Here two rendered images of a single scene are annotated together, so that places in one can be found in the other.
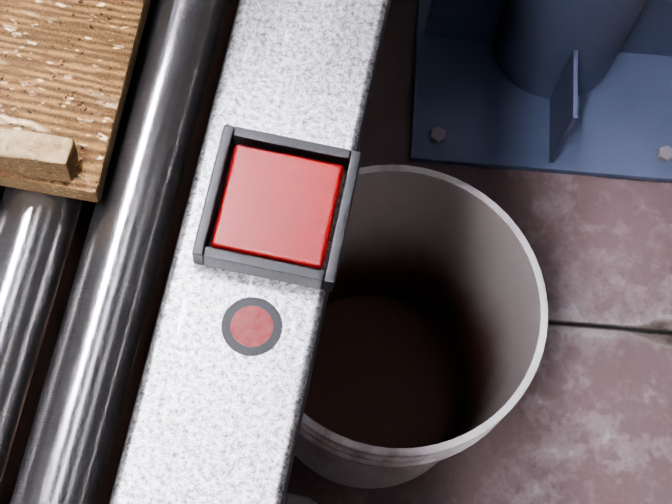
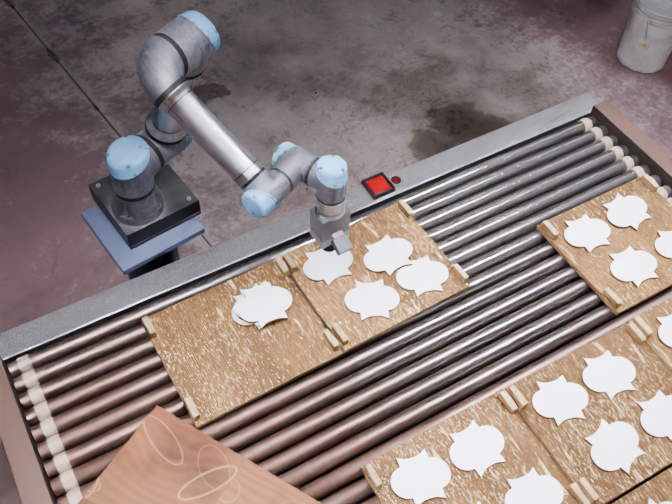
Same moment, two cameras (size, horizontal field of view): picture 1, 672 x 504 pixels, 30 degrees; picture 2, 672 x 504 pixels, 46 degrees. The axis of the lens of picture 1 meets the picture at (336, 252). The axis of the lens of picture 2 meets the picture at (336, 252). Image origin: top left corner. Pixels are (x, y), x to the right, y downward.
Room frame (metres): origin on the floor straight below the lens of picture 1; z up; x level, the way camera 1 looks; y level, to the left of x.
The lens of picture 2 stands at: (1.26, 1.29, 2.70)
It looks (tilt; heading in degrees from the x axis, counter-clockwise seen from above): 53 degrees down; 235
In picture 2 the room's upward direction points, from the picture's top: 3 degrees clockwise
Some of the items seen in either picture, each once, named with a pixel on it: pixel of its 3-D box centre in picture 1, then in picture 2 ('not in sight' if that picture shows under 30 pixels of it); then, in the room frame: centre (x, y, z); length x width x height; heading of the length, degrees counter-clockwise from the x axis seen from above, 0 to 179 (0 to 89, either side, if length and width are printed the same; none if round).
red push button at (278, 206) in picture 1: (278, 208); (378, 185); (0.24, 0.03, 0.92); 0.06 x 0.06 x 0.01; 87
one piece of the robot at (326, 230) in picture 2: not in sight; (333, 227); (0.54, 0.24, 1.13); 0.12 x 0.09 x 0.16; 91
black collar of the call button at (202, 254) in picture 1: (278, 207); (378, 185); (0.24, 0.03, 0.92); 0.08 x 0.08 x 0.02; 87
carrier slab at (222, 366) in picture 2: not in sight; (240, 337); (0.85, 0.29, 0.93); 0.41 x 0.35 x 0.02; 178
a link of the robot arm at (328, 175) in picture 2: not in sight; (330, 179); (0.54, 0.21, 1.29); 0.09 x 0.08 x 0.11; 114
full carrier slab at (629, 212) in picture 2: not in sight; (631, 238); (-0.26, 0.59, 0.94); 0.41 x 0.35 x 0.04; 177
